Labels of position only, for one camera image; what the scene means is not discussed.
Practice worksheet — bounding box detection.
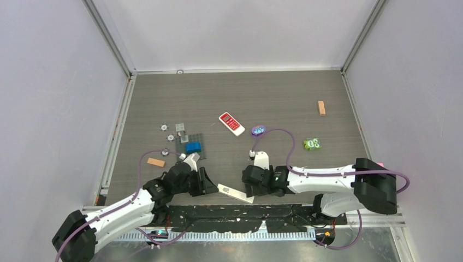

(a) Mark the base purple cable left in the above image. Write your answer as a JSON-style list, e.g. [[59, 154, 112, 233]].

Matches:
[[135, 225, 192, 247]]

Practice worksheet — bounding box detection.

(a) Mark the remote battery cover strip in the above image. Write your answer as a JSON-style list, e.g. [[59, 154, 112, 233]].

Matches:
[[217, 184, 254, 204]]

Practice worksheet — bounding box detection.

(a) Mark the wooden block right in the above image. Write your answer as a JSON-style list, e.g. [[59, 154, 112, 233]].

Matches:
[[317, 100, 326, 116]]

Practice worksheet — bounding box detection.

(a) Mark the clear lego plate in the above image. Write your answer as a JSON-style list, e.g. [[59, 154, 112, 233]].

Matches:
[[175, 123, 185, 132]]

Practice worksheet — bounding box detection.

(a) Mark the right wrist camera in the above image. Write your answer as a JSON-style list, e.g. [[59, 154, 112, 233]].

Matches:
[[249, 150, 270, 170]]

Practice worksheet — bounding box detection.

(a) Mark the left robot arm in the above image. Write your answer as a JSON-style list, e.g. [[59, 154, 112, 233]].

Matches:
[[51, 162, 218, 261]]

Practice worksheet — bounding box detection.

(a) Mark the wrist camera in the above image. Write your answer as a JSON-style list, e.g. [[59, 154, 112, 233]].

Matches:
[[249, 150, 270, 170], [180, 153, 200, 172]]

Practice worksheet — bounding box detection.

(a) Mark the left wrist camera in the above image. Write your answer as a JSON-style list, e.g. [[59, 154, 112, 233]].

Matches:
[[180, 153, 200, 172]]

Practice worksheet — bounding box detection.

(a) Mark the small gear near finger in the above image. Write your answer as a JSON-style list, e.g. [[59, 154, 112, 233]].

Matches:
[[161, 148, 170, 157]]

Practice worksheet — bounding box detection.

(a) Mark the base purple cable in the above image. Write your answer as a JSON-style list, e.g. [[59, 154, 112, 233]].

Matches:
[[135, 225, 192, 247], [313, 210, 363, 251]]

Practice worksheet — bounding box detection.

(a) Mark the wooden block left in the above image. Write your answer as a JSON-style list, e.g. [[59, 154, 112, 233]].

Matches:
[[147, 158, 165, 168]]

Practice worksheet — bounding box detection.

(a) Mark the purple paw eraser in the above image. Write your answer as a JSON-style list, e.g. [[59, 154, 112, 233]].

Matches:
[[251, 125, 266, 137]]

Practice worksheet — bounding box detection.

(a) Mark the green owl eraser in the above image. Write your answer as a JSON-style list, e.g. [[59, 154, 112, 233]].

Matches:
[[303, 138, 322, 151]]

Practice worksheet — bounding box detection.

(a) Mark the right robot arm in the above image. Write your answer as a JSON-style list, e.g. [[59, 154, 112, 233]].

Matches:
[[242, 158, 397, 224]]

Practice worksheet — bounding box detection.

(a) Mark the white remote control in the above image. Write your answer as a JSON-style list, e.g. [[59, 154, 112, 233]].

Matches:
[[218, 112, 246, 136]]

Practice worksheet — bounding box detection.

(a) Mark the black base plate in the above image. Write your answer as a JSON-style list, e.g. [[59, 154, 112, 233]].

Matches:
[[152, 204, 347, 233]]

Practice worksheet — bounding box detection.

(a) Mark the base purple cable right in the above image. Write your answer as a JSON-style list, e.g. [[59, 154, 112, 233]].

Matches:
[[313, 210, 363, 251]]

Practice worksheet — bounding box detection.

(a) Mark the wooden block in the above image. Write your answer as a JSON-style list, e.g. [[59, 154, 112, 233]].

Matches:
[[147, 158, 165, 168], [317, 100, 326, 116]]

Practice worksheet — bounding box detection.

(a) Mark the small gear upper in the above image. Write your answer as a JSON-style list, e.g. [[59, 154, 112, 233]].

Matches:
[[160, 124, 169, 132]]

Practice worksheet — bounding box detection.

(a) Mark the blue lego brick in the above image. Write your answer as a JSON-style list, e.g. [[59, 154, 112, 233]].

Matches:
[[185, 141, 202, 154]]

